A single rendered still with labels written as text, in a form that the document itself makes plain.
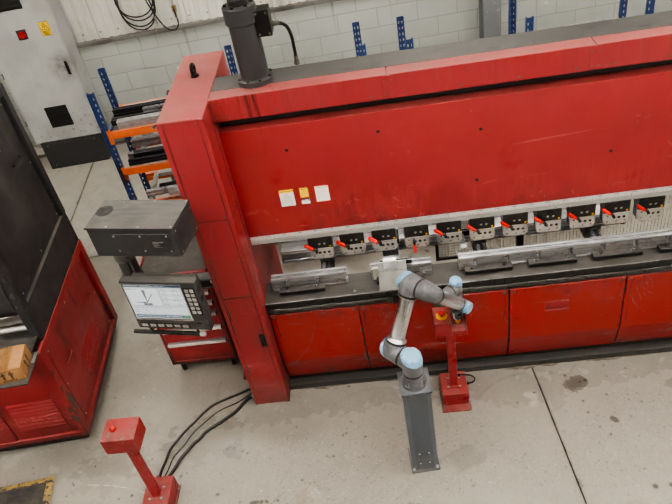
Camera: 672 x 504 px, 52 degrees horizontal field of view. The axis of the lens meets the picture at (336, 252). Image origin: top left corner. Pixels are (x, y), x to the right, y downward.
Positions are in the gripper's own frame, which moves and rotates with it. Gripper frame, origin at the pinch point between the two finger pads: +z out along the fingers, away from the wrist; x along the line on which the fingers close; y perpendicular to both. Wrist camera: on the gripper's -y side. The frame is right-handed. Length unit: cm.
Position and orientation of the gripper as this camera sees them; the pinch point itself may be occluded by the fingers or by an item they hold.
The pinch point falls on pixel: (457, 320)
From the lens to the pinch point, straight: 438.4
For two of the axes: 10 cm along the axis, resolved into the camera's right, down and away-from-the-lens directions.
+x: -9.9, 1.2, 1.0
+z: 1.5, 7.1, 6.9
